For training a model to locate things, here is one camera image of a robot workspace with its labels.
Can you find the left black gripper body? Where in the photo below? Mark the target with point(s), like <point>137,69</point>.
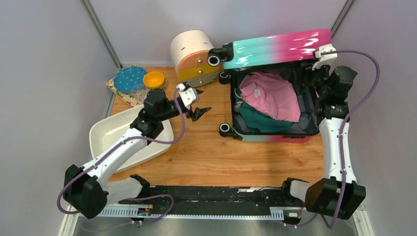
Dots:
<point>172,110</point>

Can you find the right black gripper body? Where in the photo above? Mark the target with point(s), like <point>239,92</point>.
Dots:
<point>319,77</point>

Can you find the pink and teal kids suitcase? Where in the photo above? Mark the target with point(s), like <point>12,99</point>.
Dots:
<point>290,55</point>

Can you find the pink t-shirt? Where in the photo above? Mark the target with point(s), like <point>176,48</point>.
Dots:
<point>278,103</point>

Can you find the white plastic basin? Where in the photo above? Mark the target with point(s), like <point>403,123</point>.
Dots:
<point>107,131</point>

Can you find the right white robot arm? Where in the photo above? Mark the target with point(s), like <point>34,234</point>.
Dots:
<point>337,193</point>

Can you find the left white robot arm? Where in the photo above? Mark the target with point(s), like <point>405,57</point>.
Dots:
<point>87,188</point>

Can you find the yellow bowl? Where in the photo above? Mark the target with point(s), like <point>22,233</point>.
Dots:
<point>154,80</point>

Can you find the clear glass cup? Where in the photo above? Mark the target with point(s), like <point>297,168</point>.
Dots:
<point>139,92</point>

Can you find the round pastel drawer cabinet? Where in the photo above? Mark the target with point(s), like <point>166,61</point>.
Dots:
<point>189,52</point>

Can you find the blue polka dot plate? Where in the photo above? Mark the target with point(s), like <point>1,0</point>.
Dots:
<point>128,78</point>

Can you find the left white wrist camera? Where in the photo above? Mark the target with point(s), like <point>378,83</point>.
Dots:
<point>187,95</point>

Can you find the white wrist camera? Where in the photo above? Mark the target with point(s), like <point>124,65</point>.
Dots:
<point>187,95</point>
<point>324,55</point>

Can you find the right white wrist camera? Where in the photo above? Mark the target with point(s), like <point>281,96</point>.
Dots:
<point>324,55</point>

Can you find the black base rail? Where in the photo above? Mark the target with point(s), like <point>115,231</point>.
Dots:
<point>269,203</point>

